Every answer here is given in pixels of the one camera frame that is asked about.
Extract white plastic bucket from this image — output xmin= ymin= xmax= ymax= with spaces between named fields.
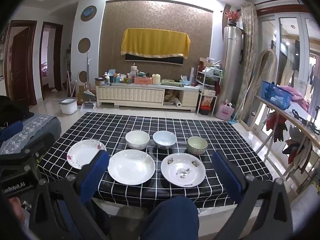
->
xmin=59 ymin=98 xmax=78 ymax=115

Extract pink flower white plate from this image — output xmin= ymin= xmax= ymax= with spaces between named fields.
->
xmin=67 ymin=139 xmax=106 ymax=170

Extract pink storage box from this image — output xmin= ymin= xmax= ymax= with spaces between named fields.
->
xmin=135 ymin=77 xmax=152 ymax=85

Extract white metal shelf rack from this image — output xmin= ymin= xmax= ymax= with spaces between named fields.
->
xmin=195 ymin=64 xmax=223 ymax=116

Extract person's left hand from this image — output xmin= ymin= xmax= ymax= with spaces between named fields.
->
xmin=9 ymin=197 xmax=25 ymax=226

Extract red artificial flowers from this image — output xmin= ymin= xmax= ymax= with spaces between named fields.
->
xmin=225 ymin=10 xmax=241 ymax=23

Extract teddy bear print plate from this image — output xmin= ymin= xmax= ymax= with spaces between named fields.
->
xmin=161 ymin=153 xmax=206 ymax=188

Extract brown wooden door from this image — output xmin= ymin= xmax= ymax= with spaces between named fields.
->
xmin=4 ymin=20 xmax=37 ymax=107

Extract white paper roll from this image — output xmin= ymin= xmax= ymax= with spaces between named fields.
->
xmin=174 ymin=98 xmax=182 ymax=108

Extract large white bowl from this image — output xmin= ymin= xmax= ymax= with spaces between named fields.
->
xmin=125 ymin=130 xmax=150 ymax=150

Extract yellow cloth covered tv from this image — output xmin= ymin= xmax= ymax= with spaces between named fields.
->
xmin=120 ymin=28 xmax=191 ymax=60

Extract grey standing air conditioner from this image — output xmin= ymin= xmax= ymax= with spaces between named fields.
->
xmin=218 ymin=25 xmax=243 ymax=105

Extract white bowl red emblem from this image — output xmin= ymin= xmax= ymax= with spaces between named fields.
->
xmin=152 ymin=131 xmax=177 ymax=150

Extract cream tv cabinet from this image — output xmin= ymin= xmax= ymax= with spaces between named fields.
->
xmin=96 ymin=83 xmax=199 ymax=112

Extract grey sofa with lace cover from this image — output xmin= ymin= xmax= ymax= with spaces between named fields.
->
xmin=1 ymin=113 xmax=62 ymax=155

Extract black white grid tablecloth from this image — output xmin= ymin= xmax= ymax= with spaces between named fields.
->
xmin=38 ymin=113 xmax=272 ymax=209

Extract floral patterned cream bowl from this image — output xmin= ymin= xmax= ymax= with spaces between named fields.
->
xmin=187 ymin=136 xmax=208 ymax=155

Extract patterned beige curtain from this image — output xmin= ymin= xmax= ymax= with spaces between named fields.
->
xmin=236 ymin=2 xmax=259 ymax=120

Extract blue plastic basket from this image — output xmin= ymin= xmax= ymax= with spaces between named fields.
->
xmin=261 ymin=81 xmax=293 ymax=110

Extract wooden clothes rack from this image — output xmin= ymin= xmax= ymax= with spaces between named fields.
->
xmin=255 ymin=96 xmax=319 ymax=193

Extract plain white plate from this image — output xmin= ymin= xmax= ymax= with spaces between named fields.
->
xmin=108 ymin=150 xmax=156 ymax=185

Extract pink gift bag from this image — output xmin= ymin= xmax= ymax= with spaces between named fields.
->
xmin=215 ymin=102 xmax=234 ymax=121

